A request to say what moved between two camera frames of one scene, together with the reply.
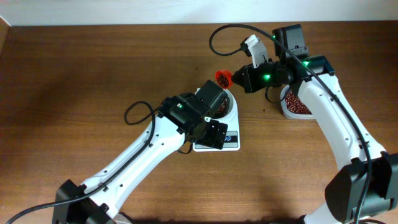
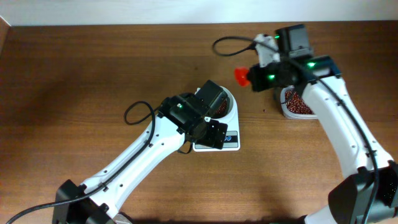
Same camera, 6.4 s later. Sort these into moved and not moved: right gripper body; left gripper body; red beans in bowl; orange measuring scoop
Moved: orange measuring scoop
Not moved: red beans in bowl; right gripper body; left gripper body
